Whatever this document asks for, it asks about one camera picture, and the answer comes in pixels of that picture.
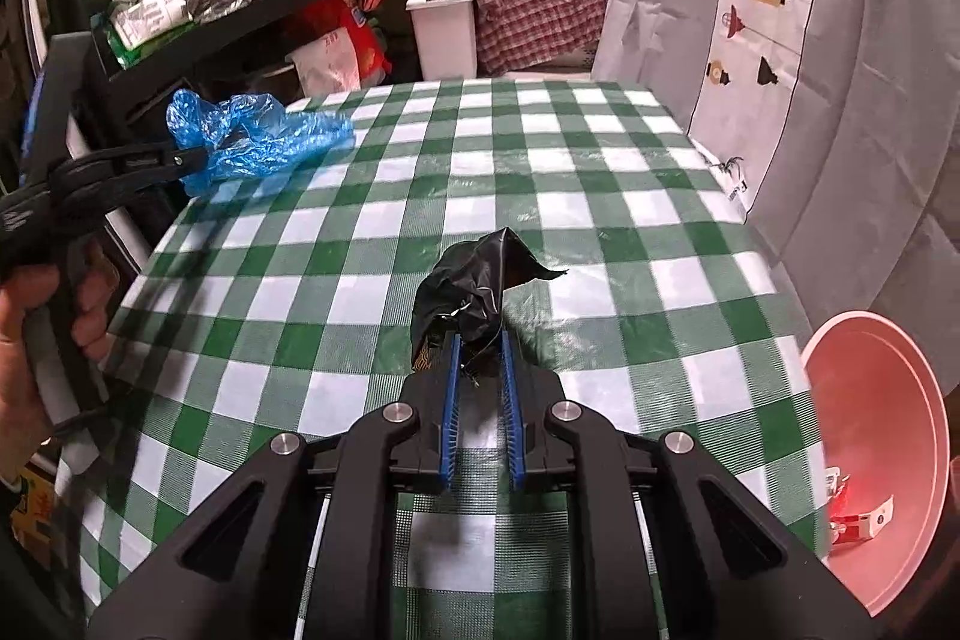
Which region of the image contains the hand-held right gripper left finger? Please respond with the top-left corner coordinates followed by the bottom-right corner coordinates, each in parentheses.
top-left (86, 329), bottom-right (462, 640)

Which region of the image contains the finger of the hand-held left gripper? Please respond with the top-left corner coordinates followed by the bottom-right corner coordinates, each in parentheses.
top-left (49, 145), bottom-right (209, 202)

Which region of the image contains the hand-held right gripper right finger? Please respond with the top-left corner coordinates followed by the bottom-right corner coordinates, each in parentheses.
top-left (499, 326), bottom-right (878, 640)

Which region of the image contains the blue plastic bag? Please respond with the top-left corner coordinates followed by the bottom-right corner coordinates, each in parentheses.
top-left (166, 89), bottom-right (355, 199)

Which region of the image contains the black plastic bag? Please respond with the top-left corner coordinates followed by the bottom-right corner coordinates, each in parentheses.
top-left (411, 227), bottom-right (569, 378)

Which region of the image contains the red white wrapper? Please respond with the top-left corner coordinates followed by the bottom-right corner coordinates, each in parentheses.
top-left (825, 467), bottom-right (897, 547)

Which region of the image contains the pink plastic bucket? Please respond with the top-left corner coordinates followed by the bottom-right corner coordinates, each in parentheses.
top-left (801, 310), bottom-right (952, 618)

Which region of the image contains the person's left hand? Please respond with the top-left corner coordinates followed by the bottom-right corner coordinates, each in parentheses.
top-left (0, 239), bottom-right (117, 483)

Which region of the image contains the green white packet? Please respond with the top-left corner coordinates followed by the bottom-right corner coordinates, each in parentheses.
top-left (109, 0), bottom-right (194, 67)

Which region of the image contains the green checkered tablecloth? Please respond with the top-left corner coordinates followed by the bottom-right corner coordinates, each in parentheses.
top-left (79, 76), bottom-right (837, 640)

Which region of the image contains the red white plastic bag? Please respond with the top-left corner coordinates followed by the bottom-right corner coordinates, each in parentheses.
top-left (289, 0), bottom-right (391, 94)

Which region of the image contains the yellow printed box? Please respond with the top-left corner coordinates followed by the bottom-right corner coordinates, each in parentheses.
top-left (11, 464), bottom-right (59, 555)

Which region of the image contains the white pedal bin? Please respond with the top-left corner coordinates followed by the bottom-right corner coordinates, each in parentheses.
top-left (405, 0), bottom-right (479, 80)

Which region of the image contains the grey deer print curtain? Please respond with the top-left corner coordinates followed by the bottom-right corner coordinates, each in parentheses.
top-left (592, 0), bottom-right (960, 356)

